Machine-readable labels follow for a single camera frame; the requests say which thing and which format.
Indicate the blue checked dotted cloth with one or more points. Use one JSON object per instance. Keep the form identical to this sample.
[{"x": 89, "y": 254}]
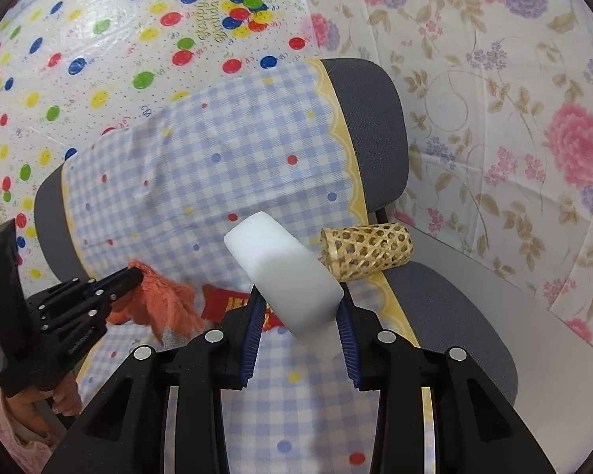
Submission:
[{"x": 227, "y": 182}]

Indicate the red gold-print packet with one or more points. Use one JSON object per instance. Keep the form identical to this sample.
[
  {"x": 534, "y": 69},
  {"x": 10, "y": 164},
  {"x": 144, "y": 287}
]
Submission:
[{"x": 222, "y": 306}]

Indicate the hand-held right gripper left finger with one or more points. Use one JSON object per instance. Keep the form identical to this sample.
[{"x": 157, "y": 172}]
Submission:
[{"x": 252, "y": 340}]

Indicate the floral print backdrop sheet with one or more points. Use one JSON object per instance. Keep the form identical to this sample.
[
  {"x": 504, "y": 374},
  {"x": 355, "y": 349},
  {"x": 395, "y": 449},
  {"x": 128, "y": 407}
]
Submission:
[{"x": 499, "y": 108}]

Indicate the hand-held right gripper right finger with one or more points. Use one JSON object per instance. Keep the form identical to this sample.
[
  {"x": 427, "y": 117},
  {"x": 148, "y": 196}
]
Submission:
[{"x": 348, "y": 350}]

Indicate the white foam block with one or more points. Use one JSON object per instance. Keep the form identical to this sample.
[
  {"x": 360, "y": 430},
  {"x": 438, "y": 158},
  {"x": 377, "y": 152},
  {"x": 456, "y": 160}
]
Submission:
[{"x": 276, "y": 266}]

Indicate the balloon print backdrop sheet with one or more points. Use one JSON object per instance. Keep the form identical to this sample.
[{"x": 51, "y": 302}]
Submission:
[{"x": 104, "y": 34}]

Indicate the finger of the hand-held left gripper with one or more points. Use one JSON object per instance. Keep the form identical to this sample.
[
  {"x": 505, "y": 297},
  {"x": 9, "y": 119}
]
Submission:
[
  {"x": 94, "y": 286},
  {"x": 79, "y": 316}
]

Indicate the person's left hand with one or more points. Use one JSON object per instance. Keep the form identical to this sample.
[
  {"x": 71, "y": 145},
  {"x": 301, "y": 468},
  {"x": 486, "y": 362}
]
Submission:
[{"x": 66, "y": 395}]

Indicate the grey office chair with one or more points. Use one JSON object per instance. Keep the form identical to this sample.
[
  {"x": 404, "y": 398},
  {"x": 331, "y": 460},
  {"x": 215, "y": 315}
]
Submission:
[{"x": 370, "y": 108}]

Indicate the person's left forearm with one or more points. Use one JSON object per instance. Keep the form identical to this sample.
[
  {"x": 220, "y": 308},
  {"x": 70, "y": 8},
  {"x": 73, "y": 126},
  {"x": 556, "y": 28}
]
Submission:
[{"x": 15, "y": 444}]

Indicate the orange fuzzy cloth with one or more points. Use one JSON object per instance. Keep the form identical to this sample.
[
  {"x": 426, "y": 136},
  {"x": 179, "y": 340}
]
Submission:
[{"x": 163, "y": 301}]

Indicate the woven bamboo basket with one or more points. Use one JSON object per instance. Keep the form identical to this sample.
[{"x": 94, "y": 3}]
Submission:
[{"x": 370, "y": 249}]

